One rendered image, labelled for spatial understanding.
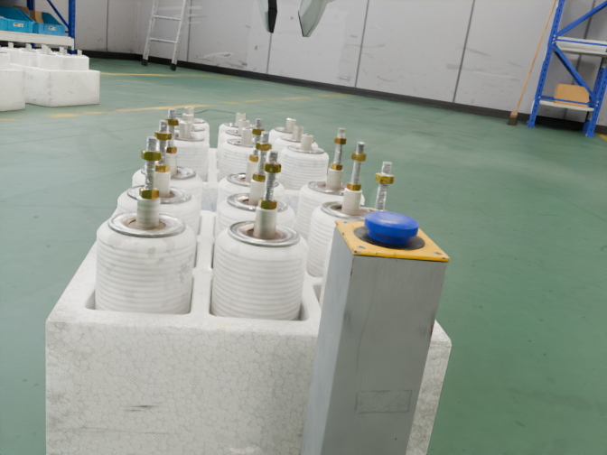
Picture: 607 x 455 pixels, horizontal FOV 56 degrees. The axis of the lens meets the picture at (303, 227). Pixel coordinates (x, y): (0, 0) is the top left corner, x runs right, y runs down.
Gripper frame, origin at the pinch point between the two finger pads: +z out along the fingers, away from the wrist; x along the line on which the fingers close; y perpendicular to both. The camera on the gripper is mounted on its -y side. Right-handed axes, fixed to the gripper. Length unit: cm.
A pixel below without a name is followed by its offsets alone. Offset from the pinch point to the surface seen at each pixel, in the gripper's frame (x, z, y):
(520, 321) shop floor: -22, 46, 62
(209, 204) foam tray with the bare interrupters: 33, 32, 34
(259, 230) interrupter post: -0.1, 20.5, -0.4
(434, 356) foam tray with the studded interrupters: -18.9, 30.1, 5.3
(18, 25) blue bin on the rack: 475, 15, 307
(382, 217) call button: -15.8, 13.4, -9.1
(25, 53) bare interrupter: 240, 22, 146
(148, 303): 5.9, 27.7, -9.5
